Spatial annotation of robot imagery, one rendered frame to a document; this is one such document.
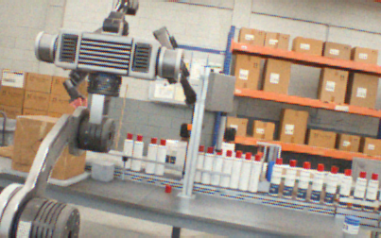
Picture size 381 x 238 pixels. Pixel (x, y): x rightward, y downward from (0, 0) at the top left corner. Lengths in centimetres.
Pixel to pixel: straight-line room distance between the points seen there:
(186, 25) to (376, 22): 327
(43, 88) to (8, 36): 224
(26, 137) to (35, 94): 352
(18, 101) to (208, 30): 324
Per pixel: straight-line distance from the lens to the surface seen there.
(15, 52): 738
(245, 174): 210
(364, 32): 716
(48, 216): 112
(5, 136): 412
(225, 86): 199
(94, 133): 149
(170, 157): 255
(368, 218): 220
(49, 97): 544
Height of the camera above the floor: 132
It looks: 3 degrees down
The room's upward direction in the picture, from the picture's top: 8 degrees clockwise
